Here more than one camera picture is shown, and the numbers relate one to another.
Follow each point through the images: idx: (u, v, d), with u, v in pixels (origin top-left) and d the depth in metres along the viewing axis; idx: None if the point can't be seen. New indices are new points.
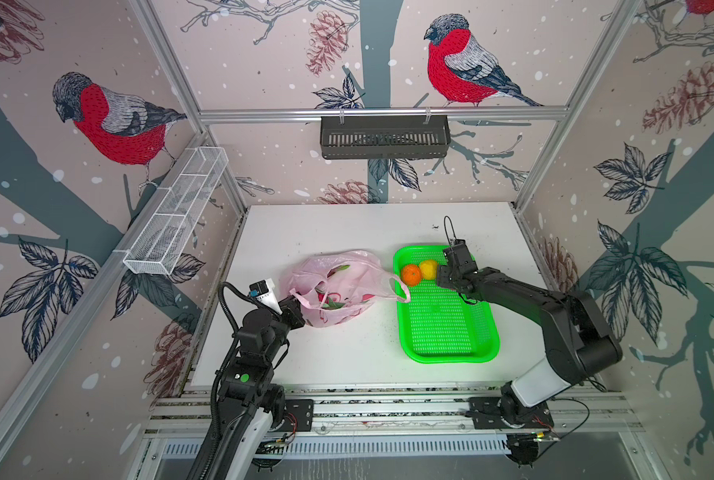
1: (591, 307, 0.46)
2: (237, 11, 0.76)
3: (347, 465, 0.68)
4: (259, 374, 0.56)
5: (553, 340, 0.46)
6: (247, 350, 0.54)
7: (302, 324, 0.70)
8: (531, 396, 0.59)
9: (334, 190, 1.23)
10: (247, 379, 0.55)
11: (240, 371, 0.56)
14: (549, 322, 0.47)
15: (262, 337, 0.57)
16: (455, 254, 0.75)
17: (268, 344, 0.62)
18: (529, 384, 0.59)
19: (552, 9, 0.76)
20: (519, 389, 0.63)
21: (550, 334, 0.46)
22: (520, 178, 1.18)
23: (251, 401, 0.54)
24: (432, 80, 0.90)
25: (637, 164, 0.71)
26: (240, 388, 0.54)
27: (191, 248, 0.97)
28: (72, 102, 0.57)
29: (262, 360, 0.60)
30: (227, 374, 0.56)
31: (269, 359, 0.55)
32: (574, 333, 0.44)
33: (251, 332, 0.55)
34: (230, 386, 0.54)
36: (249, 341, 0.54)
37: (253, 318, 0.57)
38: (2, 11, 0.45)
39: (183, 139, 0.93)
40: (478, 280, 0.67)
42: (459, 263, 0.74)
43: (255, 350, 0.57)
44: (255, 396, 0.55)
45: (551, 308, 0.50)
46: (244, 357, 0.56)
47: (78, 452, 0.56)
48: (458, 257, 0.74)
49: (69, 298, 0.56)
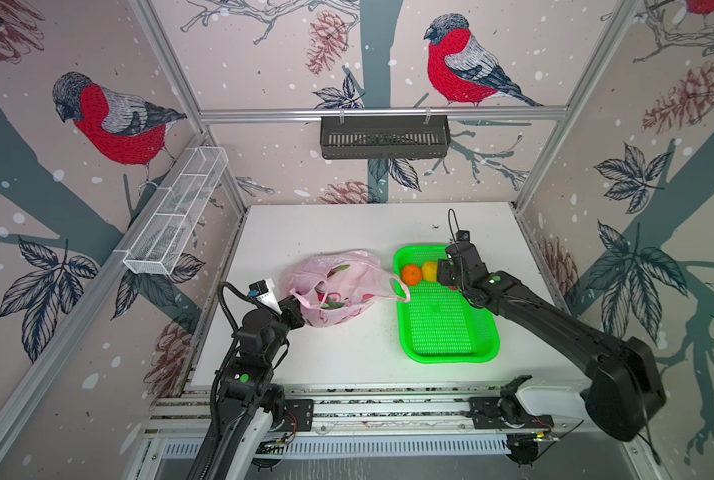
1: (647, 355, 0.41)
2: (237, 11, 0.76)
3: (347, 465, 0.68)
4: (259, 374, 0.56)
5: (608, 396, 0.39)
6: (247, 350, 0.54)
7: (302, 324, 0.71)
8: (537, 409, 0.59)
9: (334, 191, 1.24)
10: (246, 380, 0.55)
11: (240, 371, 0.56)
14: (610, 383, 0.40)
15: (262, 337, 0.57)
16: (462, 257, 0.62)
17: (267, 344, 0.61)
18: (543, 403, 0.56)
19: (552, 9, 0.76)
20: (524, 396, 0.62)
21: (605, 392, 0.40)
22: (520, 178, 1.18)
23: (250, 401, 0.54)
24: (432, 80, 0.90)
25: (637, 164, 0.71)
26: (240, 389, 0.54)
27: (191, 248, 0.97)
28: (72, 102, 0.57)
29: (261, 360, 0.60)
30: (227, 374, 0.55)
31: (268, 359, 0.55)
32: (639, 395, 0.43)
33: (251, 332, 0.55)
34: (229, 386, 0.54)
36: (249, 341, 0.54)
37: (253, 318, 0.57)
38: (2, 11, 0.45)
39: (183, 139, 0.93)
40: (497, 295, 0.57)
42: (469, 269, 0.63)
43: (255, 350, 0.57)
44: (255, 396, 0.55)
45: (608, 367, 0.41)
46: (244, 357, 0.56)
47: (77, 452, 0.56)
48: (467, 262, 0.63)
49: (69, 298, 0.56)
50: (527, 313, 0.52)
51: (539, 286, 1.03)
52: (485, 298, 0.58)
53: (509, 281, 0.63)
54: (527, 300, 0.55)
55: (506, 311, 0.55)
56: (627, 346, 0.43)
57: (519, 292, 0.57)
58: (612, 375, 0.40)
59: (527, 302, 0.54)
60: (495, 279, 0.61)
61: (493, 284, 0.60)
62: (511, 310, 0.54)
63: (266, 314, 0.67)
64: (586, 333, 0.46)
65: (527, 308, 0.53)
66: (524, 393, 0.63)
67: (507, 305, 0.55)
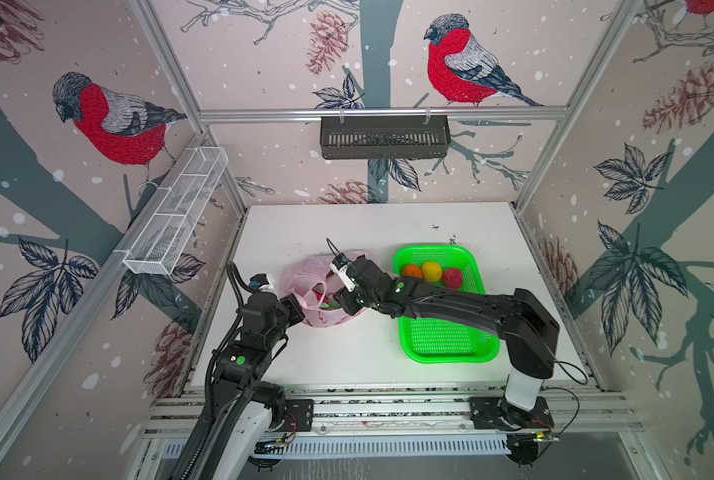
1: (532, 300, 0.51)
2: (238, 11, 0.76)
3: (347, 465, 0.68)
4: (256, 356, 0.54)
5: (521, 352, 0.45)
6: (249, 329, 0.54)
7: (302, 317, 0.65)
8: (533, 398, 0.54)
9: (334, 191, 1.24)
10: (243, 362, 0.52)
11: (237, 353, 0.54)
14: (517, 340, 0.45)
15: (266, 317, 0.57)
16: (363, 276, 0.62)
17: (270, 328, 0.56)
18: (525, 392, 0.57)
19: (552, 9, 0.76)
20: (513, 399, 0.61)
21: (517, 350, 0.45)
22: (520, 178, 1.18)
23: (246, 384, 0.51)
24: (432, 81, 0.90)
25: (637, 164, 0.71)
26: (236, 371, 0.51)
27: (191, 248, 0.97)
28: (72, 102, 0.57)
29: (261, 342, 0.58)
30: (224, 355, 0.53)
31: (268, 343, 0.59)
32: (539, 342, 0.48)
33: (255, 309, 0.54)
34: (225, 368, 0.51)
36: (253, 318, 0.53)
37: (259, 298, 0.57)
38: (2, 11, 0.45)
39: (183, 139, 0.93)
40: (407, 302, 0.58)
42: (373, 285, 0.64)
43: (257, 330, 0.56)
44: (251, 379, 0.52)
45: (511, 327, 0.46)
46: (244, 339, 0.55)
47: (78, 452, 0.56)
48: (369, 280, 0.63)
49: (68, 298, 0.56)
50: (438, 306, 0.55)
51: (539, 286, 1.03)
52: (398, 308, 0.60)
53: (412, 282, 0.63)
54: (432, 294, 0.57)
55: (420, 311, 0.57)
56: (516, 299, 0.49)
57: (424, 287, 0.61)
58: (517, 332, 0.46)
59: (432, 296, 0.57)
60: (400, 287, 0.62)
61: (399, 292, 0.61)
62: (424, 309, 0.56)
63: (271, 295, 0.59)
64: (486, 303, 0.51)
65: (436, 301, 0.56)
66: (511, 397, 0.61)
67: (419, 307, 0.57)
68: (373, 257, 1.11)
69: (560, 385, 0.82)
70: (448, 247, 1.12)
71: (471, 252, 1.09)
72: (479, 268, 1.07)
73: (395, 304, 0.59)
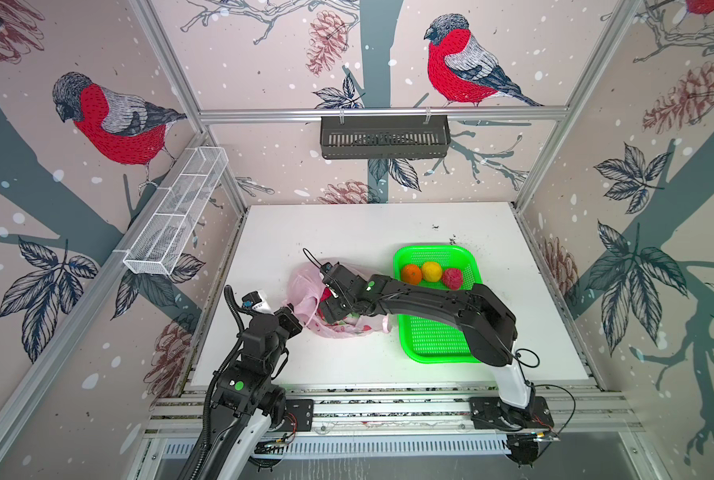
1: (488, 296, 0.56)
2: (237, 11, 0.76)
3: (347, 465, 0.68)
4: (255, 382, 0.54)
5: (478, 341, 0.49)
6: (249, 352, 0.54)
7: (298, 332, 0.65)
8: (521, 393, 0.61)
9: (334, 190, 1.23)
10: (241, 387, 0.53)
11: (237, 376, 0.55)
14: (473, 331, 0.49)
15: (265, 342, 0.56)
16: (336, 281, 0.67)
17: (271, 350, 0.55)
18: (510, 387, 0.58)
19: (552, 9, 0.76)
20: (506, 396, 0.62)
21: (475, 340, 0.49)
22: (520, 178, 1.18)
23: (242, 410, 0.52)
24: (432, 80, 0.90)
25: (637, 164, 0.71)
26: (235, 395, 0.52)
27: (191, 248, 0.97)
28: (72, 102, 0.57)
29: (261, 366, 0.58)
30: (224, 377, 0.54)
31: (268, 366, 0.59)
32: (492, 331, 0.53)
33: (257, 335, 0.55)
34: (224, 392, 0.52)
36: (253, 344, 0.53)
37: (261, 322, 0.57)
38: (2, 11, 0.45)
39: (183, 139, 0.93)
40: (378, 300, 0.62)
42: (346, 288, 0.68)
43: (257, 354, 0.56)
44: (249, 404, 0.53)
45: (468, 319, 0.50)
46: (245, 361, 0.55)
47: (78, 452, 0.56)
48: (342, 283, 0.68)
49: (69, 298, 0.56)
50: (404, 303, 0.58)
51: (538, 286, 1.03)
52: (369, 306, 0.64)
53: (381, 281, 0.66)
54: (398, 291, 0.61)
55: (390, 307, 0.61)
56: (475, 294, 0.53)
57: (392, 286, 0.63)
58: (471, 324, 0.49)
59: (399, 293, 0.61)
60: (370, 286, 0.66)
61: (370, 291, 0.65)
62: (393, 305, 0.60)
63: (274, 318, 0.67)
64: (448, 299, 0.54)
65: (402, 298, 0.59)
66: (505, 396, 0.62)
67: (388, 304, 0.60)
68: (373, 258, 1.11)
69: (560, 384, 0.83)
70: (448, 247, 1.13)
71: (471, 252, 1.09)
72: (480, 268, 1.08)
73: (365, 303, 0.64)
